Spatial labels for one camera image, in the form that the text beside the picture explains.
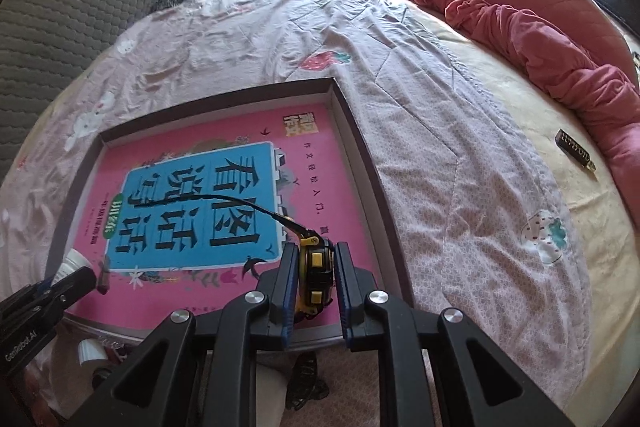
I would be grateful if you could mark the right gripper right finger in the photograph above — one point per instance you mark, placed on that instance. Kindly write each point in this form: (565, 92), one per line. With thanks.
(435, 368)

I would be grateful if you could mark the grey quilted headboard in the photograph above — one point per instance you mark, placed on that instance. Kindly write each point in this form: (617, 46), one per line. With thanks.
(45, 46)

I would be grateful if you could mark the pink quilted duvet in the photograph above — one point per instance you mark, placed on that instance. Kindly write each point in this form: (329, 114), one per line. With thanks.
(570, 50)

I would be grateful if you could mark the grey cardboard box tray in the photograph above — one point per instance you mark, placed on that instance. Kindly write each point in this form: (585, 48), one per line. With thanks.
(391, 273)

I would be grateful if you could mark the pink and blue book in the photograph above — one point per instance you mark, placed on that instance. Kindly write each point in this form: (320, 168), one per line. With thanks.
(290, 159)

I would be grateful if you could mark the black hair claw clip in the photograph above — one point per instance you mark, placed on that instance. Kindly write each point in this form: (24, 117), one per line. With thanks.
(305, 385)

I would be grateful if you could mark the small white pill bottle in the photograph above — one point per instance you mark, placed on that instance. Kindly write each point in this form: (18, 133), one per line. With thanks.
(72, 261)

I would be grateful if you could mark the white earbuds case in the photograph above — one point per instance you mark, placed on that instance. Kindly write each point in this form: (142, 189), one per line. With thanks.
(270, 396)

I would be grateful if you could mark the pink patterned bed sheet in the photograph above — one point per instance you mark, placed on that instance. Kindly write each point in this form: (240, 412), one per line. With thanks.
(482, 225)

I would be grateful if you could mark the metal perfume bottle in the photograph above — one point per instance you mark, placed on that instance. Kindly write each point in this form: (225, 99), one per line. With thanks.
(100, 375)

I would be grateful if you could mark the black and yellow wristwatch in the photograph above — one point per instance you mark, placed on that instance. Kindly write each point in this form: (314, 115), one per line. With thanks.
(315, 271)

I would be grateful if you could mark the yellow blanket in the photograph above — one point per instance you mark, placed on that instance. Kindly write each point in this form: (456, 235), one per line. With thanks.
(606, 232)

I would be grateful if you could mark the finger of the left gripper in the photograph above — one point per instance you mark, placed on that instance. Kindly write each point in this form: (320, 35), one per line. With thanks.
(65, 293)
(41, 288)

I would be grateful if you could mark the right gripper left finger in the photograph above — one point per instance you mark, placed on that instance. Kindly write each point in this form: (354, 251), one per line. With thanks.
(199, 370)

